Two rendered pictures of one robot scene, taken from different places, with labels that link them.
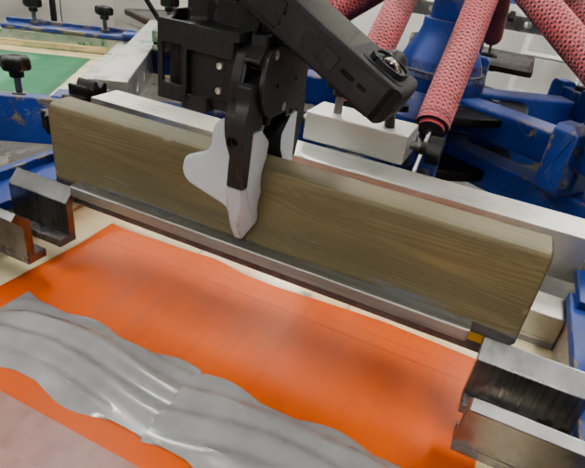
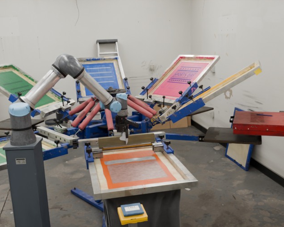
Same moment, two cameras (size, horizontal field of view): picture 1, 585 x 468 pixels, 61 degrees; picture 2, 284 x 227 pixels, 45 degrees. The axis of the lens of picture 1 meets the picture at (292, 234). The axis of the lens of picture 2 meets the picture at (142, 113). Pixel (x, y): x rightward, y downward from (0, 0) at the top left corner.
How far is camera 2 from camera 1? 215 cm
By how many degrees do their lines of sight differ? 35
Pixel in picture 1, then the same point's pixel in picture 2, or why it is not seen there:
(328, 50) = (132, 123)
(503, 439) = (157, 148)
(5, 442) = (121, 165)
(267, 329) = (130, 155)
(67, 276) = (104, 159)
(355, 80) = (135, 124)
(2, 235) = (99, 155)
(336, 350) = (138, 153)
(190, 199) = (119, 142)
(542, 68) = not seen: hidden behind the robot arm
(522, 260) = (152, 134)
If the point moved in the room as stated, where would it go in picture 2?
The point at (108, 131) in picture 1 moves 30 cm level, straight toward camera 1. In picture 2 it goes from (107, 138) to (142, 145)
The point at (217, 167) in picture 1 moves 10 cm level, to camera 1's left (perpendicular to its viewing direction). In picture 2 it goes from (123, 137) to (111, 139)
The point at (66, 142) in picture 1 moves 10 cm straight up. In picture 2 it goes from (101, 142) to (100, 129)
